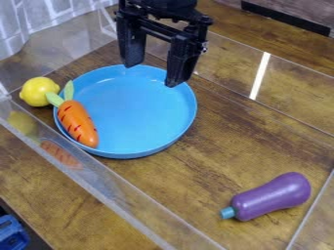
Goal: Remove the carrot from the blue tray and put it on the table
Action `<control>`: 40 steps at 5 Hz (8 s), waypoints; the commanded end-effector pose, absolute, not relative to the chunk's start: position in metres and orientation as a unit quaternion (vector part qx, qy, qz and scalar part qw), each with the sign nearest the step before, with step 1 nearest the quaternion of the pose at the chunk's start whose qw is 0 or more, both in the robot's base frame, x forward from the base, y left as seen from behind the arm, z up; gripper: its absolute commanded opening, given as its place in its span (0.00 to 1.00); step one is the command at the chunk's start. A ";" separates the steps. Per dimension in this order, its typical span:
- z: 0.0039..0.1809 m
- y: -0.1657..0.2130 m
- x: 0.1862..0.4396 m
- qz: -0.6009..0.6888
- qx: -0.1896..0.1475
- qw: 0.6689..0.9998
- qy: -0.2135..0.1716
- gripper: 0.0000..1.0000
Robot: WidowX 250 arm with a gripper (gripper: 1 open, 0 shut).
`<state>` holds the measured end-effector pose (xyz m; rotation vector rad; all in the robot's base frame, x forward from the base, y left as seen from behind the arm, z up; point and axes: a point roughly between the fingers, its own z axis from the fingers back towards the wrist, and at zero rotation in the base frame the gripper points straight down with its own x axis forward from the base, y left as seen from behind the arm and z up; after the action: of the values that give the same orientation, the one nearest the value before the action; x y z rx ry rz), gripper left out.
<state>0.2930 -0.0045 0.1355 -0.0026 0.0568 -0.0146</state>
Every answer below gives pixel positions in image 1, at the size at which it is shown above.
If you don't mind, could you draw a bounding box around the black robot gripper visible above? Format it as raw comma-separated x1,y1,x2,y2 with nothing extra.
116,0,212,88

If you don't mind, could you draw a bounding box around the clear acrylic enclosure wall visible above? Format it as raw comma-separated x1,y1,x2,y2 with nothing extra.
0,3,334,250

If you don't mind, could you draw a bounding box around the yellow toy lemon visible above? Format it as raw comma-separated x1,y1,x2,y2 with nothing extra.
19,77,60,107

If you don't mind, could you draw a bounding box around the blue plastic object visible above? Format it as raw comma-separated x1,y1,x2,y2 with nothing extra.
0,215,29,250

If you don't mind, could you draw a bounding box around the orange toy carrot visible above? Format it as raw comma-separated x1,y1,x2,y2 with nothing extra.
45,81,98,148

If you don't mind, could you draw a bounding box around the purple toy eggplant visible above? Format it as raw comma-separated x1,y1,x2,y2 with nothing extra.
220,172,311,222

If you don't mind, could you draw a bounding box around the blue round plastic tray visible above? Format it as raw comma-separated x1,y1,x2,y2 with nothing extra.
52,63,197,160

